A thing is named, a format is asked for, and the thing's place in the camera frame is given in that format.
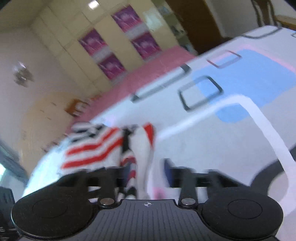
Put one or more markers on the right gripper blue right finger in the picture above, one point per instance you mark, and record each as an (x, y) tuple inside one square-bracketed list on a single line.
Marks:
[(187, 181)]

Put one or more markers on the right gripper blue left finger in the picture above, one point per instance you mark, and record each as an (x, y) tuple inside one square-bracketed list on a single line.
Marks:
[(105, 183)]

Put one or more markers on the striped red black white sweater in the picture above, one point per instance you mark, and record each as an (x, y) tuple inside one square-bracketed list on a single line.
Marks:
[(94, 146)]

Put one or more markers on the patterned white blue bedspread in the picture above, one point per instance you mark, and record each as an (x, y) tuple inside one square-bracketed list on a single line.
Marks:
[(229, 113)]

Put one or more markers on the cream bed headboard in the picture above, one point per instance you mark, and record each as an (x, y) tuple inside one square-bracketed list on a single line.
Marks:
[(44, 122)]

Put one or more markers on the pink bed sheet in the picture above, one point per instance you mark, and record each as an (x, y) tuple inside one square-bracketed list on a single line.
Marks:
[(164, 63)]

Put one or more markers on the lower left purple poster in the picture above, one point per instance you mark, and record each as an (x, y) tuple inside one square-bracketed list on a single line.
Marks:
[(112, 67)]

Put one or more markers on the purple poster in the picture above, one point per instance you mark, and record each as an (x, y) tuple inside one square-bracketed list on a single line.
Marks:
[(95, 46), (130, 23), (146, 45), (112, 67)]

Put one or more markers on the upper left purple poster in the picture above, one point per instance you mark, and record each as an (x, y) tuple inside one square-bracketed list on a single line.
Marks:
[(95, 46)]

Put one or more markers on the lower right purple poster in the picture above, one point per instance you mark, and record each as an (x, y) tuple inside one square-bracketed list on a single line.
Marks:
[(146, 45)]

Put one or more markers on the cream wardrobe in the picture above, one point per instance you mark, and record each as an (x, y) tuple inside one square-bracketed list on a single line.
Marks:
[(61, 24)]

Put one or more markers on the dark brown door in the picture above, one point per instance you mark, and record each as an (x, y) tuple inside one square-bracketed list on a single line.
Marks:
[(198, 21)]

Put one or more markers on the upper right purple poster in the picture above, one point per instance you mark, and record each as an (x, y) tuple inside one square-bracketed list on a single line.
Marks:
[(130, 23)]

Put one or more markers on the dark wooden chair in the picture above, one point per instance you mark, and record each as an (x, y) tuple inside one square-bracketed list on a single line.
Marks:
[(264, 11)]

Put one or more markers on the wall decoration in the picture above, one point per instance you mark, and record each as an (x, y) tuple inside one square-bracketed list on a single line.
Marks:
[(22, 76)]

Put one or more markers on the wall shelf unit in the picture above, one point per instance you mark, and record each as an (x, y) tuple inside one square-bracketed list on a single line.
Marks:
[(174, 24)]

